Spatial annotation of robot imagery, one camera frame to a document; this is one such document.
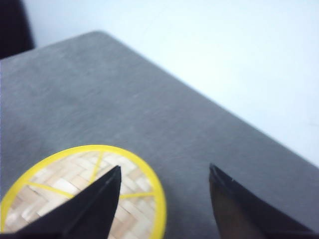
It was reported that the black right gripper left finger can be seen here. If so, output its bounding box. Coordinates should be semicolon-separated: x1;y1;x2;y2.
0;166;121;239

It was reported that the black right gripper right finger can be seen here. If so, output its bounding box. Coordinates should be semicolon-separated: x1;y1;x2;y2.
209;164;319;239

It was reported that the woven bamboo steamer lid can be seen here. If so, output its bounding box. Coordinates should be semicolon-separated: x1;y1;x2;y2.
0;145;166;239

